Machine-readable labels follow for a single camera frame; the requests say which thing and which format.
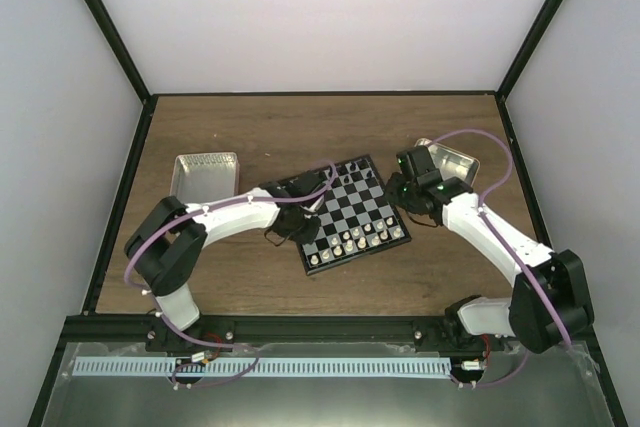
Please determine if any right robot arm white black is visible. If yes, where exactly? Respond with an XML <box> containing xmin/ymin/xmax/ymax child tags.
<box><xmin>385</xmin><ymin>146</ymin><xmax>595</xmax><ymax>354</ymax></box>

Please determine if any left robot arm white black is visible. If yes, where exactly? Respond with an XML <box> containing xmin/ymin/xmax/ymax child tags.
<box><xmin>123</xmin><ymin>169</ymin><xmax>337</xmax><ymax>351</ymax></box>

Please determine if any black white chess board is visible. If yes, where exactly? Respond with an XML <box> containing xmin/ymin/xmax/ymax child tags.
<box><xmin>298</xmin><ymin>154</ymin><xmax>411</xmax><ymax>275</ymax></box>

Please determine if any orange metal tin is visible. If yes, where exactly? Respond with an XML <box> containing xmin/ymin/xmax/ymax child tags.
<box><xmin>414</xmin><ymin>138</ymin><xmax>480</xmax><ymax>186</ymax></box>

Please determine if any pink metal tin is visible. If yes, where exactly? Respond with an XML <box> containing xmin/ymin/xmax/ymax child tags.
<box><xmin>170</xmin><ymin>152</ymin><xmax>240</xmax><ymax>203</ymax></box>

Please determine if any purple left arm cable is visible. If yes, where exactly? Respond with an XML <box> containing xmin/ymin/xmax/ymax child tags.
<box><xmin>123</xmin><ymin>159</ymin><xmax>337</xmax><ymax>393</ymax></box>

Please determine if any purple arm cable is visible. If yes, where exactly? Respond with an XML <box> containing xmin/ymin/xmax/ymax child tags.
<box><xmin>123</xmin><ymin>159</ymin><xmax>337</xmax><ymax>393</ymax></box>
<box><xmin>429</xmin><ymin>127</ymin><xmax>574</xmax><ymax>391</ymax></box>

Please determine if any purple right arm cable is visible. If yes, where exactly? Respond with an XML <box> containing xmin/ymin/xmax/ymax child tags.
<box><xmin>429</xmin><ymin>127</ymin><xmax>574</xmax><ymax>391</ymax></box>

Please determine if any black frame back rail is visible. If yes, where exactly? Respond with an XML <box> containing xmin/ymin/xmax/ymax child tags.
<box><xmin>152</xmin><ymin>90</ymin><xmax>497</xmax><ymax>98</ymax></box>

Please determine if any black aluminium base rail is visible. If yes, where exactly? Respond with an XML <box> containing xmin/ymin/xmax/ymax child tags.
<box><xmin>59</xmin><ymin>313</ymin><xmax>483</xmax><ymax>354</ymax></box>

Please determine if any light blue slotted cable duct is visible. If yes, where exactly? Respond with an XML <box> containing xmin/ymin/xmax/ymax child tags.
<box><xmin>72</xmin><ymin>356</ymin><xmax>451</xmax><ymax>379</ymax></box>

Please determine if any black frame post right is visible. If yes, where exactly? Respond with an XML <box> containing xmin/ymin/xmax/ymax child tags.
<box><xmin>498</xmin><ymin>0</ymin><xmax>595</xmax><ymax>98</ymax></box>

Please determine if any black frame post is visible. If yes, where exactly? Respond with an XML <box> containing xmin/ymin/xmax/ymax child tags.
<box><xmin>498</xmin><ymin>0</ymin><xmax>595</xmax><ymax>98</ymax></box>
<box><xmin>53</xmin><ymin>0</ymin><xmax>152</xmax><ymax>106</ymax></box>

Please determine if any black frame post left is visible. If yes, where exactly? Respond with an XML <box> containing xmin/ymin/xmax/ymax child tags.
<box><xmin>53</xmin><ymin>0</ymin><xmax>152</xmax><ymax>106</ymax></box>

